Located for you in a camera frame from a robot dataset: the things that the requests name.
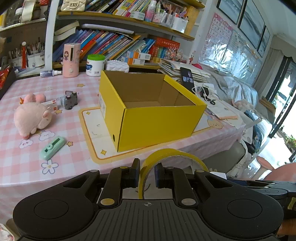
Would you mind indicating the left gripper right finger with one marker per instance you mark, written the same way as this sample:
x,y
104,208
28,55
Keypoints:
x,y
175,179

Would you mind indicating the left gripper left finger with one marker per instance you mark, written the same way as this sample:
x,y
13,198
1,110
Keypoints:
x,y
119,179

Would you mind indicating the yellow tape roll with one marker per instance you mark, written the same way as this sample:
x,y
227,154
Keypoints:
x,y
154,161

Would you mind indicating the mint green utility knife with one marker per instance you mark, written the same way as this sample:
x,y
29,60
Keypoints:
x,y
52,148

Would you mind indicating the grey toy car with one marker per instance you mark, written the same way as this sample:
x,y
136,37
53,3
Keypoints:
x,y
69,100

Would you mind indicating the white red small box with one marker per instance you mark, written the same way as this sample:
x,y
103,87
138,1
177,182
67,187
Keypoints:
x,y
51,105

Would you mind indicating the pink pig plush toy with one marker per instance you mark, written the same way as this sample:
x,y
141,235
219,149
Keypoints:
x,y
29,117

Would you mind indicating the pink heart plush toy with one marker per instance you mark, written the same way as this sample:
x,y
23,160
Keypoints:
x,y
39,98

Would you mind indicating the white charger cube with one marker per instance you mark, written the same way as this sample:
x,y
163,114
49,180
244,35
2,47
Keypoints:
x,y
219,174

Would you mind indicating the person's right hand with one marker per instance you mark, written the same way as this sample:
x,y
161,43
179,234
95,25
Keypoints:
x,y
288,227

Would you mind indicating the yellow cardboard box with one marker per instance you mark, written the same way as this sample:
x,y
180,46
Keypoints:
x,y
146,109

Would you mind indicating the pink checkered tablecloth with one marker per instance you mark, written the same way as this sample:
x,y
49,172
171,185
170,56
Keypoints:
x,y
23,172

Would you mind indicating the black smartphone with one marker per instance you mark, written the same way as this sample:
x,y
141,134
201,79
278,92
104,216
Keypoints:
x,y
187,79

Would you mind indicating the stack of papers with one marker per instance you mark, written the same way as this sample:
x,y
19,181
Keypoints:
x,y
173,69

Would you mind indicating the white quilted purse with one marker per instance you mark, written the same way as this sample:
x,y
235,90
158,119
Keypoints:
x,y
114,65

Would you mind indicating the white jar green lid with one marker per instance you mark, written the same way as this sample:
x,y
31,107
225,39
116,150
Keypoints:
x,y
95,65

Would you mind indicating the orange white medicine boxes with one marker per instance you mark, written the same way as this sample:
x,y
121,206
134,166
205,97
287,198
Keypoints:
x,y
135,58

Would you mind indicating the pink humidifier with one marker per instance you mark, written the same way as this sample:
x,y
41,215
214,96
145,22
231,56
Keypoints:
x,y
71,58

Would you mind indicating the small spray bottle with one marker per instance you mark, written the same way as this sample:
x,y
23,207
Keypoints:
x,y
50,73

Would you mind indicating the row of leaning books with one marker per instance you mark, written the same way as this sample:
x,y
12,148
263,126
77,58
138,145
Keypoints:
x,y
114,45

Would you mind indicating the white pen holder cups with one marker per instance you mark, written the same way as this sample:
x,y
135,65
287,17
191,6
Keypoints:
x,y
35,60

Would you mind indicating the black electronic keyboard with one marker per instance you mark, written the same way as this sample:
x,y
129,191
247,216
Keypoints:
x,y
7,78

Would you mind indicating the red foil packets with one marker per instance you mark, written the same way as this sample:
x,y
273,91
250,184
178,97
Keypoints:
x,y
3,76

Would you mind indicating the cream quilted handbag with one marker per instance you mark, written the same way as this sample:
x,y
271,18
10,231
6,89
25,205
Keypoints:
x,y
73,5

